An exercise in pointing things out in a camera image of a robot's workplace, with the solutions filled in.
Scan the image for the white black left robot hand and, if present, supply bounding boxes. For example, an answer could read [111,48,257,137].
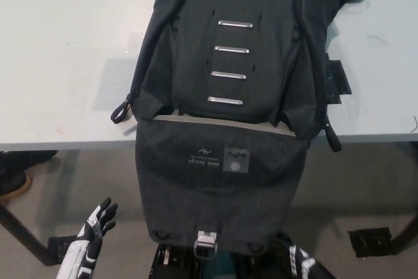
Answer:
[56,197,119,279]

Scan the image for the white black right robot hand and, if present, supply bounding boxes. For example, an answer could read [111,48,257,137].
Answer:
[283,235,331,279]

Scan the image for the dark grey backpack with flap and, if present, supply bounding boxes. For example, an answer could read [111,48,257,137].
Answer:
[110,0,366,262]

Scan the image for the black robot legs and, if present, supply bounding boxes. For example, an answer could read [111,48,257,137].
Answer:
[233,233,293,279]

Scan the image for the black ribbed robot body block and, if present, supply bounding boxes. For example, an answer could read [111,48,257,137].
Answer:
[149,242,210,279]

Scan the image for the black metal table leg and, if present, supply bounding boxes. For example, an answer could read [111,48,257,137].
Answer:
[389,206,418,254]
[0,204,56,266]

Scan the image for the person's dark shoe tan sole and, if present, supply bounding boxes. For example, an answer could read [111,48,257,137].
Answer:
[0,150,59,199]

